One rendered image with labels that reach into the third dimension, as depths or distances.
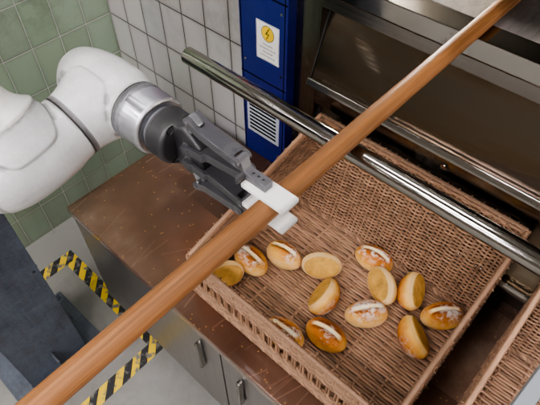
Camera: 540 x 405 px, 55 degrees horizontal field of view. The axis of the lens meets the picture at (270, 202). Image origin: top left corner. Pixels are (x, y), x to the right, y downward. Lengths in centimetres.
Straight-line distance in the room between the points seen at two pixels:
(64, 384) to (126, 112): 37
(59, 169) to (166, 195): 76
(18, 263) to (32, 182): 75
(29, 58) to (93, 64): 107
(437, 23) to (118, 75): 58
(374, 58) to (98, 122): 63
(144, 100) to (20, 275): 89
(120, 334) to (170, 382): 129
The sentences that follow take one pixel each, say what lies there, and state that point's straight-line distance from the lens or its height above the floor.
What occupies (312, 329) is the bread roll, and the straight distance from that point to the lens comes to 118.
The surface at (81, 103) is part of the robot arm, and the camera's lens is 77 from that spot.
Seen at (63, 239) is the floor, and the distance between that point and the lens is 224.
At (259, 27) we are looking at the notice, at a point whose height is 101.
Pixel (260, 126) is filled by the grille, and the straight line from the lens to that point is 149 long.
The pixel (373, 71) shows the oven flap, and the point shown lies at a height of 102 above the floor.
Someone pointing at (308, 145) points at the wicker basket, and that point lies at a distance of 132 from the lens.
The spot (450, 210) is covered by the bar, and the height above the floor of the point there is 117.
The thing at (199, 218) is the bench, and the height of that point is 58.
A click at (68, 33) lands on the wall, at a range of 191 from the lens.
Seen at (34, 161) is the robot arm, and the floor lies 120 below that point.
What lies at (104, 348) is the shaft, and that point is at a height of 121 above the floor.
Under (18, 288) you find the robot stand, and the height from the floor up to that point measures 48.
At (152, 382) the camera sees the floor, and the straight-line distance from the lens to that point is 185.
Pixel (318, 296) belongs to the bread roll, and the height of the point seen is 65.
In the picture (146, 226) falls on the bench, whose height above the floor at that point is 58.
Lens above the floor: 169
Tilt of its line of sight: 50 degrees down
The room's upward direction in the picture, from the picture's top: straight up
